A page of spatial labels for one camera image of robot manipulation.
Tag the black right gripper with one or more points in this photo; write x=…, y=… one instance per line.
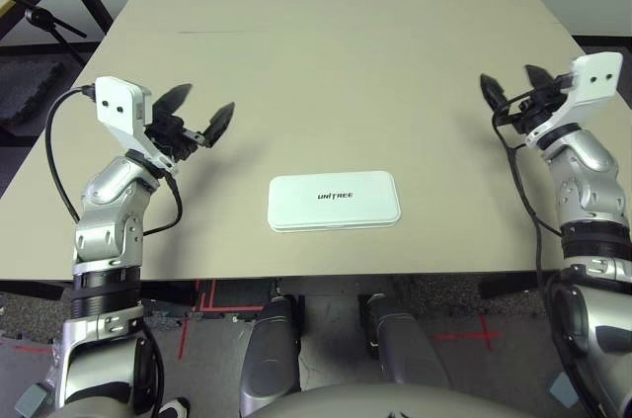
x=535, y=109

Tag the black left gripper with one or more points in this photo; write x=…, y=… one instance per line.
x=170, y=136

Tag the white plastic pencil case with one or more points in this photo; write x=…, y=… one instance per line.
x=336, y=200

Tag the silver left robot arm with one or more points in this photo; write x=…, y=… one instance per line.
x=113, y=200

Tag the dark grey foam floor mat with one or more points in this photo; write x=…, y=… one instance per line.
x=24, y=92

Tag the black tripod stand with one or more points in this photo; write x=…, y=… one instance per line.
x=37, y=17

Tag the red floor tape cross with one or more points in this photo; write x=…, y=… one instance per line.
x=486, y=336

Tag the grey left robot leg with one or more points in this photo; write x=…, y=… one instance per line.
x=269, y=356

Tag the grey robot leg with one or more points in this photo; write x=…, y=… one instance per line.
x=269, y=356
x=402, y=351

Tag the grey right robot leg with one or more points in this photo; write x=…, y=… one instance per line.
x=402, y=351

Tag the black and white shoe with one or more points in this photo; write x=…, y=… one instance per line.
x=174, y=409

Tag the blue grey foot pedal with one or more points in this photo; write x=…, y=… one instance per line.
x=34, y=399
x=560, y=388

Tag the grey robot torso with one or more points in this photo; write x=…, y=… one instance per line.
x=385, y=405

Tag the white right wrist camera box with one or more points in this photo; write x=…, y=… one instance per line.
x=595, y=79

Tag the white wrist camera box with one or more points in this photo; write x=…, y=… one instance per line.
x=116, y=102
x=595, y=79

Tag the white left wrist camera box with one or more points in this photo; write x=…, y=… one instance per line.
x=116, y=102

